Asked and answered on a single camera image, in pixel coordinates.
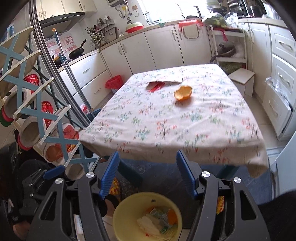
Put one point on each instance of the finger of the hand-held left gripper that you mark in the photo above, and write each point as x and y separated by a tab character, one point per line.
54	172

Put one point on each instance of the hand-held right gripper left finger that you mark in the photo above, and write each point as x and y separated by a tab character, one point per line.
111	173

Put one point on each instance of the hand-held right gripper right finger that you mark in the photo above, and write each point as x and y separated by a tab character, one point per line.
187	173

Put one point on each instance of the yellow plastic bin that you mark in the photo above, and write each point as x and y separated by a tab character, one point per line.
129	204

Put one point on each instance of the green white carton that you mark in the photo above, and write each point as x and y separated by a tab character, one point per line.
161	217

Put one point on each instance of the white tissue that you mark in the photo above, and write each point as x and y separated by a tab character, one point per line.
146	223

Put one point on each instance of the red packet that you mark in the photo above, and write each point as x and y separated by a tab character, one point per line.
156	87

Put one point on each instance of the white plastic bag red print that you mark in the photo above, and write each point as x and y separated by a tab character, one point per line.
172	82

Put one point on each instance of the red yellow printed bag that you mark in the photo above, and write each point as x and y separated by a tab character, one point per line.
115	188
220	205

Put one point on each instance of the dark blue floor mat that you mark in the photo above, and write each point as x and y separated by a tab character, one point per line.
208	178

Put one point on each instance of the blue white shoe rack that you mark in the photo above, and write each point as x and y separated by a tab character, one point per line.
42	128

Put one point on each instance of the floral tablecloth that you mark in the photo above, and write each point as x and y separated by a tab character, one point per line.
161	120

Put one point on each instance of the blue dustpan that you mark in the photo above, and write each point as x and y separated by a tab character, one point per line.
94	113

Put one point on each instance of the red-lined waste bin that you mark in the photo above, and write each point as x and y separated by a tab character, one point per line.
114	82

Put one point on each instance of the white drawer cabinet under stove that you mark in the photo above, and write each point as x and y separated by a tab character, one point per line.
87	78

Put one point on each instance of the white fridge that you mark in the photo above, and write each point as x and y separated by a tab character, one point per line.
286	166

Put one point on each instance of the person's dark trouser leg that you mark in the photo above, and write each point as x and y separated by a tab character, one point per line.
279	215

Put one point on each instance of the black cooking pan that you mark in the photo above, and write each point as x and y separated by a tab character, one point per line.
57	61

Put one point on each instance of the white stool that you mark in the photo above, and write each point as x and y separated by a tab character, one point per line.
241	76

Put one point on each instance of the white trolley rack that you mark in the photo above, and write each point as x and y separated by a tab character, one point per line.
231	60

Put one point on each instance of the black wok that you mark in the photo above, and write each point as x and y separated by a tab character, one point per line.
76	52

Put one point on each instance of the clear plastic bag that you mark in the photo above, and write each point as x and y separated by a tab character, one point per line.
232	19
276	87

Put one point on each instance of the dark frying pan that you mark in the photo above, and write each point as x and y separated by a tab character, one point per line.
225	52

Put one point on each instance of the white base cabinets under window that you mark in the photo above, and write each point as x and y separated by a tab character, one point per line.
157	48

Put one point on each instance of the utensil rack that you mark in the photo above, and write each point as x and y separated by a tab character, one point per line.
101	34

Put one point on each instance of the red tassel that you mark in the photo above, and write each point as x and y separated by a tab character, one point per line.
224	36

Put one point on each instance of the white hanging bin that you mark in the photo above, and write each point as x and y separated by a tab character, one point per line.
190	30

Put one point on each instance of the red basin green lid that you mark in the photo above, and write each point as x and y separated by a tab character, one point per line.
134	29

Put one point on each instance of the range hood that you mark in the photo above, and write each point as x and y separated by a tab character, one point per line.
60	22

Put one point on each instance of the green vegetables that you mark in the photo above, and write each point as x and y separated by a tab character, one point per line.
216	19

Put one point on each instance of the kitchen faucet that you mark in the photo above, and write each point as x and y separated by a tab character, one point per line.
198	10

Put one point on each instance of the kitchen window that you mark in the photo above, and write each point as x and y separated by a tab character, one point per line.
161	9

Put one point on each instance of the cream upper cabinets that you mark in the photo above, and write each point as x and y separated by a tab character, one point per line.
69	5

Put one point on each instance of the stacked cooking pots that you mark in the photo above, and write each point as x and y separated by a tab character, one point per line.
216	4

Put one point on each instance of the metal door frame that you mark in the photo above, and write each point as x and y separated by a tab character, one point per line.
49	58

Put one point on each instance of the red wall stickers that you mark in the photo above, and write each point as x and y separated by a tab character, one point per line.
69	40

